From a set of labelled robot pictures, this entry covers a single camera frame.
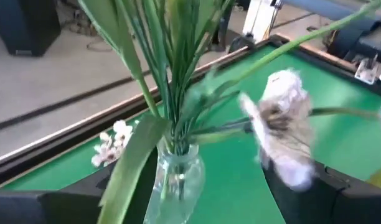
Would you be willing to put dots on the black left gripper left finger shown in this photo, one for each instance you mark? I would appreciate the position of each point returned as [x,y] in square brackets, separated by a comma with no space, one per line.
[38,208]

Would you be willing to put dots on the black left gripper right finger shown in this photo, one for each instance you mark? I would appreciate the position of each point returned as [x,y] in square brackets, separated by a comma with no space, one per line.
[333,205]

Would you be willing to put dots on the pale blossom spray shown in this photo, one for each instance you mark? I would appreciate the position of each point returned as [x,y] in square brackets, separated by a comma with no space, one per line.
[114,146]
[284,130]

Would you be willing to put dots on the white artificial tulip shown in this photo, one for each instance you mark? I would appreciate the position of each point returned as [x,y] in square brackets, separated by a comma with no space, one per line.
[302,39]

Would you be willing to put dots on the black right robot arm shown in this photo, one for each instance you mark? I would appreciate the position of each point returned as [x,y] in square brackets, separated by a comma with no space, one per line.
[349,40]

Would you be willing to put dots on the clear ribbed glass vase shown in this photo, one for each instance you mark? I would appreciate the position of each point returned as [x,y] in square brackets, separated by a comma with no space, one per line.
[178,186]

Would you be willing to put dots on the green table mat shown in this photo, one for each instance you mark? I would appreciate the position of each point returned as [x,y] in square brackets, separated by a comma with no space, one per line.
[234,186]

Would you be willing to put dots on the wooden table rim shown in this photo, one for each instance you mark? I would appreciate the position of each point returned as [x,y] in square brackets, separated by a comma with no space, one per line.
[322,56]

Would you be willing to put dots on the black cabinet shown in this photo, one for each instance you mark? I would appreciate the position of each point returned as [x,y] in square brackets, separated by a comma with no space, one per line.
[25,25]

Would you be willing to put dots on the black clamp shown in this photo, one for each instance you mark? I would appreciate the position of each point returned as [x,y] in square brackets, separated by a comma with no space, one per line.
[240,43]

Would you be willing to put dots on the white panel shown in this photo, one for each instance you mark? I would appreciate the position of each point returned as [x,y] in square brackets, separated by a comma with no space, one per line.
[259,17]

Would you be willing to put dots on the black aluminium table frame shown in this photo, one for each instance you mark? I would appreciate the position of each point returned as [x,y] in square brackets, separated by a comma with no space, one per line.
[53,146]

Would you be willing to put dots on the white frame bracket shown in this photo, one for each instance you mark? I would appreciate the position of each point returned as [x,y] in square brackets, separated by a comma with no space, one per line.
[368,70]

